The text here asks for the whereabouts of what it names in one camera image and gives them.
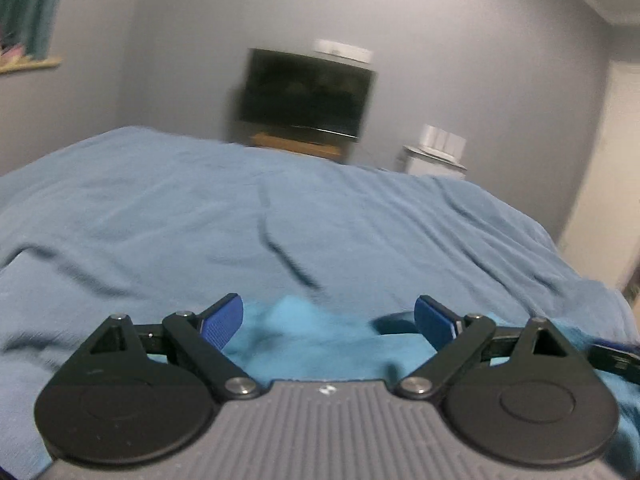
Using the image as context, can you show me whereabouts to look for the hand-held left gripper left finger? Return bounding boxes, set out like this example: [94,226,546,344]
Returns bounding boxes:
[87,293,261,402]

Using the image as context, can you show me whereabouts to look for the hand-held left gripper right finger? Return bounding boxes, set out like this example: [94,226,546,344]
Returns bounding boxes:
[394,295,576,402]

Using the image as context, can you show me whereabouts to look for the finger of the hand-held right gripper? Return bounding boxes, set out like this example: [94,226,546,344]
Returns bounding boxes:
[586,338,640,387]

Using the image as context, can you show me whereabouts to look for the teal zip jacket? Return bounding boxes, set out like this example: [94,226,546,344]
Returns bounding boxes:
[147,294,640,480]

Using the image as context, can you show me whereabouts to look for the blue bed blanket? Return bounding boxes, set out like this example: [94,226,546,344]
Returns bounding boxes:
[0,125,637,480]

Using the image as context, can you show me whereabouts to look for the white side cabinet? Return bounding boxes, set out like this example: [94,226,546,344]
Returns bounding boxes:
[402,145,469,179]

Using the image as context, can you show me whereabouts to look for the white router with antennas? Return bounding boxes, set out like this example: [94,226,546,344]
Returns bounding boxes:
[418,123,465,159]

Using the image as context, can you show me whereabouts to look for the white door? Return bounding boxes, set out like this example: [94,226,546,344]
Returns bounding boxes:
[559,59,640,292]

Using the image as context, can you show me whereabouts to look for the wooden television stand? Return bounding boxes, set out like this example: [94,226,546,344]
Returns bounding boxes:
[249,131,347,162]

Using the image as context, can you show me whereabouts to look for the black television screen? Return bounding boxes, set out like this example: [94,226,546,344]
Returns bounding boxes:
[237,47,377,141]

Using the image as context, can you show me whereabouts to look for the white box above television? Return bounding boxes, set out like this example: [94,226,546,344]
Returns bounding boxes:
[312,38,375,64]

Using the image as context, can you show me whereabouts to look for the wooden window sill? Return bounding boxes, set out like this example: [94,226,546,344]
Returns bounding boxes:
[0,55,64,77]

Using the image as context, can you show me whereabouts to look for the teal curtain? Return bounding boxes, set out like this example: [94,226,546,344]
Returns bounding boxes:
[0,0,77,59]

